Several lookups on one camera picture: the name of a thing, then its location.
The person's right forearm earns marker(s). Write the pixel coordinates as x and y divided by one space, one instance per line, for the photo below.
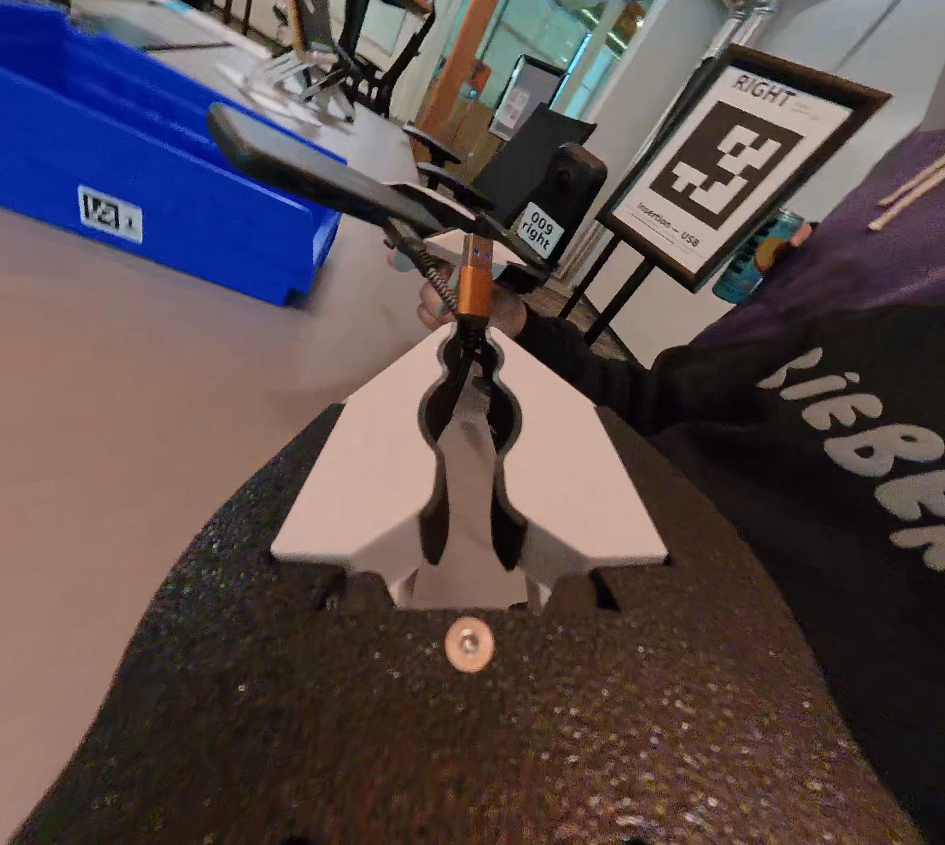
590 365

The person's right hand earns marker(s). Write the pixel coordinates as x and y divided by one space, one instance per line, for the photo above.
435 306

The black office chair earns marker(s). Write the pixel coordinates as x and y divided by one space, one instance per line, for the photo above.
531 144

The framed marker sign on stand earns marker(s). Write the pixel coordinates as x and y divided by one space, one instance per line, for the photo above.
738 158

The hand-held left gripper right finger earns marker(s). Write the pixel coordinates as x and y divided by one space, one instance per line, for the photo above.
583 483

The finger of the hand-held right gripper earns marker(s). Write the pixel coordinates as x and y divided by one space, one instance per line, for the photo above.
443 247
435 210

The dark grey USB hub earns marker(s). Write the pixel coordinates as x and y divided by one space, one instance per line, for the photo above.
295 169

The small framed sign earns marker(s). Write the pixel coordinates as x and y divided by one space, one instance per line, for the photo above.
528 96

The colourful drink can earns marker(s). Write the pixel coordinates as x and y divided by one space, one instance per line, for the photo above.
746 269

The wooden post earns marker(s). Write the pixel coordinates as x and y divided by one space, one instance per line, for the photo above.
480 11

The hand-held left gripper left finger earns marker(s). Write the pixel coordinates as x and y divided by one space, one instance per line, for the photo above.
362 483

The large blue plastic bin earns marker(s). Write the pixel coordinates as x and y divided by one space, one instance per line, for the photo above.
184 217

